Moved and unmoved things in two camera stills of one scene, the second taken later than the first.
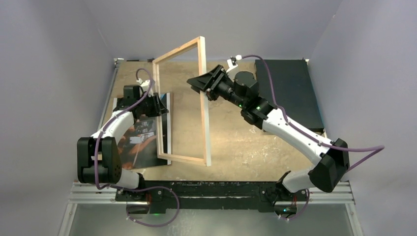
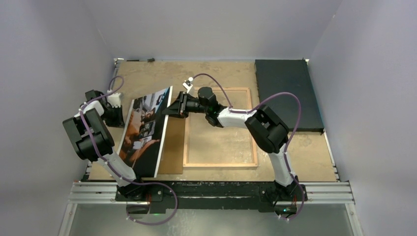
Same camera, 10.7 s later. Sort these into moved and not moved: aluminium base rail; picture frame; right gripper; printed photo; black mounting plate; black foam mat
Moved: picture frame; printed photo; right gripper
Not moved: black mounting plate; aluminium base rail; black foam mat
